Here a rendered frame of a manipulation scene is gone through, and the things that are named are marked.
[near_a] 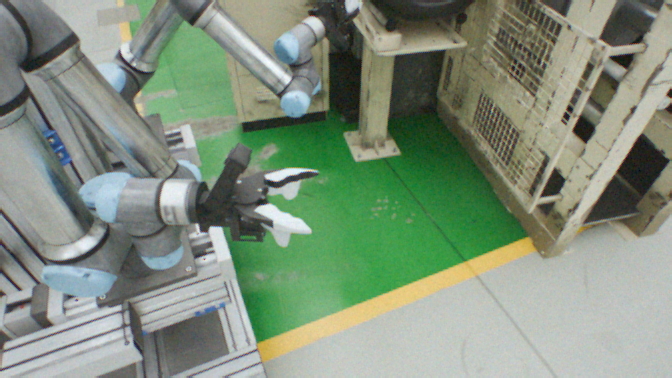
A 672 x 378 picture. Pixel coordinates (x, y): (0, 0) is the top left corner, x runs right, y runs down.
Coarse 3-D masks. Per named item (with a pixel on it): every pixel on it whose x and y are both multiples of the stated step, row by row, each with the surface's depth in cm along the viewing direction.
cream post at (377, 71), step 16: (368, 48) 199; (368, 64) 203; (384, 64) 204; (368, 80) 209; (384, 80) 210; (368, 96) 215; (384, 96) 217; (368, 112) 222; (384, 112) 224; (368, 128) 229; (384, 128) 232; (368, 144) 237; (384, 144) 240
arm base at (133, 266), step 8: (136, 248) 92; (128, 256) 93; (136, 256) 93; (128, 264) 94; (136, 264) 94; (144, 264) 95; (120, 272) 95; (128, 272) 95; (136, 272) 95; (144, 272) 96; (152, 272) 97
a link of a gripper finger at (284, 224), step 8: (256, 208) 63; (264, 208) 63; (272, 208) 63; (272, 216) 62; (280, 216) 62; (288, 216) 62; (264, 224) 65; (280, 224) 61; (288, 224) 61; (296, 224) 61; (304, 224) 61; (272, 232) 65; (280, 232) 63; (288, 232) 62; (296, 232) 61; (304, 232) 61; (280, 240) 64; (288, 240) 63
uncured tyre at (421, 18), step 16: (384, 0) 140; (400, 0) 141; (416, 0) 144; (432, 0) 163; (448, 0) 145; (464, 0) 146; (400, 16) 147; (416, 16) 147; (432, 16) 148; (448, 16) 153
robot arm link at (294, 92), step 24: (168, 0) 99; (192, 0) 96; (216, 0) 100; (192, 24) 100; (216, 24) 101; (240, 24) 105; (240, 48) 104; (264, 48) 108; (264, 72) 108; (288, 72) 111; (288, 96) 110
